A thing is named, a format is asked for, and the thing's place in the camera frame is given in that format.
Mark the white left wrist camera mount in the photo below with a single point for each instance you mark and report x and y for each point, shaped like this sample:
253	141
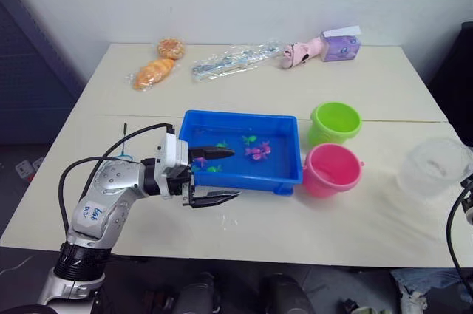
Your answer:
173	155

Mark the purple tissue box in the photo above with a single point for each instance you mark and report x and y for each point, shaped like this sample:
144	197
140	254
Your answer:
341	46

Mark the small blue fishing net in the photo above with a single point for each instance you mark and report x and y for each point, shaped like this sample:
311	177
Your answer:
125	142

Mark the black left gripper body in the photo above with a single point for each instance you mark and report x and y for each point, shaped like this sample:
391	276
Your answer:
183	183

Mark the dark rounded shape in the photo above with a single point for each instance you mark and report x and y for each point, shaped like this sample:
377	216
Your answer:
286	295
196	295

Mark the pink plastic bucket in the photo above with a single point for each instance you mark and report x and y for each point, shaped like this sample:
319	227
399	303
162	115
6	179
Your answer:
330	171

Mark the pink toy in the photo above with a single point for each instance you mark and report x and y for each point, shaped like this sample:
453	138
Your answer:
301	53

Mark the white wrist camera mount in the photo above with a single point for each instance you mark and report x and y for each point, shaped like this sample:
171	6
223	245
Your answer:
173	155
468	203

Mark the pink toy fish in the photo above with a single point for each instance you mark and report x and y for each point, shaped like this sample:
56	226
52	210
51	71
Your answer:
266	146
255	154

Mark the blue plastic tub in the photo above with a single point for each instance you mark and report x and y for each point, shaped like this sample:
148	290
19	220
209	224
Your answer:
255	151

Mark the white power strip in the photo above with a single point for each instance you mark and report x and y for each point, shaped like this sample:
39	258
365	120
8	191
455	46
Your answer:
29	168

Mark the croissant in plastic wrapper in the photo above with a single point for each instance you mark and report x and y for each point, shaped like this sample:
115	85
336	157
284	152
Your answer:
153	72

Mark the clear plastic cup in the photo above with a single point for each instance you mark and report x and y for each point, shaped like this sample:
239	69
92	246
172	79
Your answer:
430	170

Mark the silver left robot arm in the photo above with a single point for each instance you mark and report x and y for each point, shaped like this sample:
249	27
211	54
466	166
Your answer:
105	188

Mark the green plastic bucket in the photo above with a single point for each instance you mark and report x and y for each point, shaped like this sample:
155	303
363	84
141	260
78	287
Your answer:
334	122

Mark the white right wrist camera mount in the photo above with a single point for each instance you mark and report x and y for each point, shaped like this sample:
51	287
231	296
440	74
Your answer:
468	203

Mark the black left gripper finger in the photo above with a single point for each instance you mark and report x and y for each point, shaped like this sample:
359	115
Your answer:
214	152
216	198

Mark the clear plastic bag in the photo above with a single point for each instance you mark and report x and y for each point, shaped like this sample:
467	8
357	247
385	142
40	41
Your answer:
233	60

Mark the purple toy fish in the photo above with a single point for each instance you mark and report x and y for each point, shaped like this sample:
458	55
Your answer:
201	161

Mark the round bread in wrapper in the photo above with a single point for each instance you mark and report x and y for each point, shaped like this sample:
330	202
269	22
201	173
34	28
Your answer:
171	48

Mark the blue denim cloth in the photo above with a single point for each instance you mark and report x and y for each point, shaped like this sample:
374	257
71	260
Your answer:
432	288

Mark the green toy fish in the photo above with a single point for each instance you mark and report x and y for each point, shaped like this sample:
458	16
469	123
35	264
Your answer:
214	168
249	139
221	143

